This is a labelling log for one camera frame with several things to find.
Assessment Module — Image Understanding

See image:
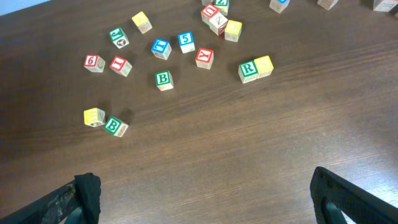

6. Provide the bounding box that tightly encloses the green b block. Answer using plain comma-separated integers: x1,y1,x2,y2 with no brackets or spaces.
155,70,174,91
104,116,129,138

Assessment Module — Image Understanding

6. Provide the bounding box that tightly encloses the blue T block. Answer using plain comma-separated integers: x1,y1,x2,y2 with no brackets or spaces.
151,39,172,60

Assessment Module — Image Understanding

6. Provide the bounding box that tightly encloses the blue 5 block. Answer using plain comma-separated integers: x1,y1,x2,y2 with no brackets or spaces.
177,31,195,54

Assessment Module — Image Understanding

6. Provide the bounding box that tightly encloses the green R block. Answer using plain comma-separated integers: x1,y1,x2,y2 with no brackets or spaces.
238,60,259,83

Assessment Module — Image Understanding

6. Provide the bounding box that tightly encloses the yellow S block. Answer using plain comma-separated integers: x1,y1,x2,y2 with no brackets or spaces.
254,55,274,78

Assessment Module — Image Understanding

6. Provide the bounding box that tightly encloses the red U block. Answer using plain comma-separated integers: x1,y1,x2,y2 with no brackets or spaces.
201,3,219,25

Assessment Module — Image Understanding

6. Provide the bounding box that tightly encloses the green Z block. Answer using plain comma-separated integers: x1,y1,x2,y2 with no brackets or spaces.
214,0,229,16

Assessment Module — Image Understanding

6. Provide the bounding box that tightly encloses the red leaf picture block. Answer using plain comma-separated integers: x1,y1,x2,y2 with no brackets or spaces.
209,12,228,36

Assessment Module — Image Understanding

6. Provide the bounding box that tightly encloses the blue block centre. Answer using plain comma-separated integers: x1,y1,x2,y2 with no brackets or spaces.
317,0,338,10

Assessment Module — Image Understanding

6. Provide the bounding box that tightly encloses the red 6 block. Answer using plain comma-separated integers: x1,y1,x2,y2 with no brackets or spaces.
83,55,105,73

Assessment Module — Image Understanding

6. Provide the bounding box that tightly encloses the green B block lower left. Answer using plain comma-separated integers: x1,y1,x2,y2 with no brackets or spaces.
104,116,129,138

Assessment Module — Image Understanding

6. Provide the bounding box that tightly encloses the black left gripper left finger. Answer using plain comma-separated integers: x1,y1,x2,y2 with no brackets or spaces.
1,173,101,224

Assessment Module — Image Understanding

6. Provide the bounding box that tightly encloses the red 1 block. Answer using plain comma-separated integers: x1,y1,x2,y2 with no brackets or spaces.
109,55,132,77

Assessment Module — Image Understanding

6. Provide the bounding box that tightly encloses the green J block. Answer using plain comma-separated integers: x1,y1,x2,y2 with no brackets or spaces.
109,27,129,49

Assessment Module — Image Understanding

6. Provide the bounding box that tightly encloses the blue X block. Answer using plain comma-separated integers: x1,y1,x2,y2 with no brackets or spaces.
269,0,290,14

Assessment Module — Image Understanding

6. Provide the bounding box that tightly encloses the red E block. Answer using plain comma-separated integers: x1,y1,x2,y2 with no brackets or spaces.
373,0,398,12

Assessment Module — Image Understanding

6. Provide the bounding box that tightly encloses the yellow block centre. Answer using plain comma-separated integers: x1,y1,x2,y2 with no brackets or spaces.
224,20,242,42

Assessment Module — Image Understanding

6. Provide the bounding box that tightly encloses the red Y block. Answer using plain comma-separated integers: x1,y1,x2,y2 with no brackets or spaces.
195,48,214,70

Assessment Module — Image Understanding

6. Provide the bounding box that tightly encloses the yellow block lower left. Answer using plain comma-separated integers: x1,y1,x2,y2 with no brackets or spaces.
83,108,106,127

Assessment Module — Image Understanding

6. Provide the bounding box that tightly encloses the green B block centre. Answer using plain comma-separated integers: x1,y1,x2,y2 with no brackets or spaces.
155,70,174,91

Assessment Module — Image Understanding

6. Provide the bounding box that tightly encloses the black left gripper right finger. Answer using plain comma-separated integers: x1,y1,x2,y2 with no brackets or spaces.
310,167,397,224

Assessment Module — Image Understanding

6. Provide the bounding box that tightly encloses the yellow block upper left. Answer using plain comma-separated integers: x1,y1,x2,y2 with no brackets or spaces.
132,11,152,34

